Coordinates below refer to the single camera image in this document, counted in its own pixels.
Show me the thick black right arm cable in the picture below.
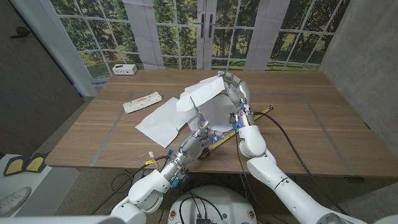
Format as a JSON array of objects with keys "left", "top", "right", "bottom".
[{"left": 253, "top": 111, "right": 348, "bottom": 215}]

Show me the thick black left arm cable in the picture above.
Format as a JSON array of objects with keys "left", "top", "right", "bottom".
[{"left": 90, "top": 155, "right": 169, "bottom": 216}]

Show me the yellow black foot pedal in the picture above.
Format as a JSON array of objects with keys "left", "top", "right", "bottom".
[{"left": 2, "top": 154, "right": 28, "bottom": 177}]

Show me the white socket box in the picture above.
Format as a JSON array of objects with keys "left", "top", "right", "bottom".
[{"left": 111, "top": 63, "right": 138, "bottom": 76}]

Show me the black wall handle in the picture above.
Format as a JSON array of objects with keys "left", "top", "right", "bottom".
[{"left": 10, "top": 26, "right": 31, "bottom": 40}]

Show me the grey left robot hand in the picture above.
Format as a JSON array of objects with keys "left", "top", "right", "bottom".
[{"left": 160, "top": 119, "right": 225, "bottom": 187}]

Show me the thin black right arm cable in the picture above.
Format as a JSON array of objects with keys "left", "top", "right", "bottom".
[{"left": 235, "top": 132, "right": 280, "bottom": 224}]

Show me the white sneaker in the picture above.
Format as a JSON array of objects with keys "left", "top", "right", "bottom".
[{"left": 0, "top": 186, "right": 33, "bottom": 218}]

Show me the white power strip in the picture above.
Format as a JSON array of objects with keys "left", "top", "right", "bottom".
[{"left": 123, "top": 91, "right": 163, "bottom": 114}]

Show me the printed window forest backdrop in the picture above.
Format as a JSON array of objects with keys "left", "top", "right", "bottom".
[{"left": 49, "top": 0, "right": 352, "bottom": 79}]

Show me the black and yellow shoe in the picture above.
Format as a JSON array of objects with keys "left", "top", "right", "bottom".
[{"left": 24, "top": 152, "right": 49, "bottom": 174}]

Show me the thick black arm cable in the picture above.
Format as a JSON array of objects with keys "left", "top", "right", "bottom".
[
  {"left": 90, "top": 155, "right": 169, "bottom": 216},
  {"left": 253, "top": 111, "right": 348, "bottom": 215}
]

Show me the large white paper sheet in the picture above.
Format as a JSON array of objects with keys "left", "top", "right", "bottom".
[{"left": 135, "top": 76, "right": 225, "bottom": 149}]

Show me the black yellow tape measure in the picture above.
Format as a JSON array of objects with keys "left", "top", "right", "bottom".
[{"left": 198, "top": 105, "right": 274, "bottom": 161}]

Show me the grey table leg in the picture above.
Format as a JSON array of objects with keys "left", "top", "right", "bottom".
[{"left": 132, "top": 170, "right": 144, "bottom": 185}]

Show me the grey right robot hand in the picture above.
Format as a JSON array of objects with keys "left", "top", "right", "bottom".
[{"left": 217, "top": 70, "right": 257, "bottom": 129}]

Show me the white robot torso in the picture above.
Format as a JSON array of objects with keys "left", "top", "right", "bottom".
[{"left": 167, "top": 185, "right": 258, "bottom": 224}]

